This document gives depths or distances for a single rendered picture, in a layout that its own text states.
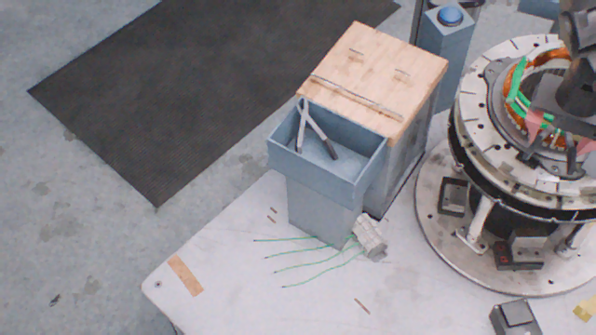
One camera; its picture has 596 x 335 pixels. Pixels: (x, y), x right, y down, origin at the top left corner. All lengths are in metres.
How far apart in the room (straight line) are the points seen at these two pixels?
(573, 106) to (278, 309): 0.64
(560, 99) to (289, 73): 1.75
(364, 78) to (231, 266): 0.44
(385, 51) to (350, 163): 0.21
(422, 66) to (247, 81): 1.44
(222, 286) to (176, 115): 1.30
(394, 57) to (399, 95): 0.09
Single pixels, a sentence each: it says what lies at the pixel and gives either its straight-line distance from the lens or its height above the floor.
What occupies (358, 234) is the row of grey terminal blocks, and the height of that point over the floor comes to 0.82.
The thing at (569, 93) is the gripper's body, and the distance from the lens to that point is 0.92.
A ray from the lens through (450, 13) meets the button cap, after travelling 1.34.
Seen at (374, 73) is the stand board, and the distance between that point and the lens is 1.19.
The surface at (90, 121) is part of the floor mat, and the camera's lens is 2.57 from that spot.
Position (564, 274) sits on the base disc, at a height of 0.80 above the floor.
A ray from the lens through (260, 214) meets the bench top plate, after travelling 1.35.
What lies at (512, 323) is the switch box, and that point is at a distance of 1.24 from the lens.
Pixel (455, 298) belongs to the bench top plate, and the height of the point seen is 0.78.
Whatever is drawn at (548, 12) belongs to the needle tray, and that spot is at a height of 1.04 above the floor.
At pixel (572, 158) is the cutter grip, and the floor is 1.18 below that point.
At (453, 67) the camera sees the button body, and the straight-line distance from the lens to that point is 1.41.
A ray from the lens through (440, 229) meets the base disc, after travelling 1.33.
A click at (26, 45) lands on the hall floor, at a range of 2.93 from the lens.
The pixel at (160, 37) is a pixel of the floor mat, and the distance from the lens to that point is 2.78.
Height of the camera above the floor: 1.95
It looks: 57 degrees down
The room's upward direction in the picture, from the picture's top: 2 degrees counter-clockwise
